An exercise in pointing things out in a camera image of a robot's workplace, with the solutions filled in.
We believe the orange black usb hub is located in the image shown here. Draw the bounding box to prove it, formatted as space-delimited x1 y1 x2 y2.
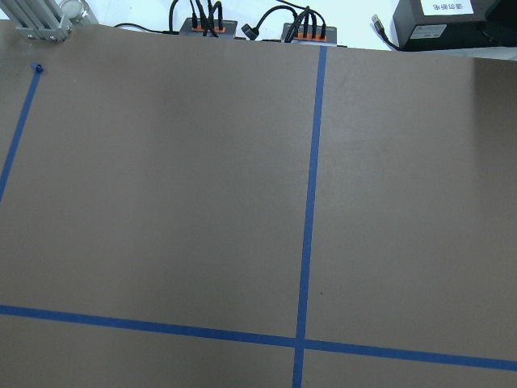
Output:
291 24 338 46
179 17 237 39

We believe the small metal cylinder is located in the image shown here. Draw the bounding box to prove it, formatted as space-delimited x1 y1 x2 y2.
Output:
59 0 99 26

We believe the black cable bundle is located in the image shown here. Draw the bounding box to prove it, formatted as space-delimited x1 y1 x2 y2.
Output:
112 0 328 44

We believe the black equipment on bench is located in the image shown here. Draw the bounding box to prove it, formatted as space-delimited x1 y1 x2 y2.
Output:
393 0 516 52

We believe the aluminium frame post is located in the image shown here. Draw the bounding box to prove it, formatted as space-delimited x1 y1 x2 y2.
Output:
1 0 72 42

